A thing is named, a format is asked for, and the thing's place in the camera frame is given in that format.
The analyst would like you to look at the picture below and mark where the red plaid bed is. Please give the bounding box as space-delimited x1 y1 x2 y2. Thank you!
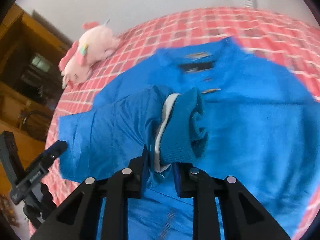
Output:
29 6 320 240

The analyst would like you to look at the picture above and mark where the pink plush toy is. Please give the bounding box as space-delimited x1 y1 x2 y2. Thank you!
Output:
59 19 121 89

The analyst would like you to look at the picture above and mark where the wooden cabinet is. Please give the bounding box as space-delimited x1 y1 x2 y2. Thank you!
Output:
0 2 75 180

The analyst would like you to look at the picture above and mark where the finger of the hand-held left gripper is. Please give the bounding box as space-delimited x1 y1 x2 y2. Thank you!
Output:
37 141 68 167

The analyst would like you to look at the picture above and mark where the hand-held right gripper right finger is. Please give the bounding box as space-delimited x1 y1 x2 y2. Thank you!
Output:
172 163 292 240

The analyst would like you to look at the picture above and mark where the blue puffer jacket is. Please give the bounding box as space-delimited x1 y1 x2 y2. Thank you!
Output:
57 36 320 240

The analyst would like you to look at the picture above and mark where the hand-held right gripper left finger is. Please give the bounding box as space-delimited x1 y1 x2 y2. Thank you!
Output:
30 146 151 240

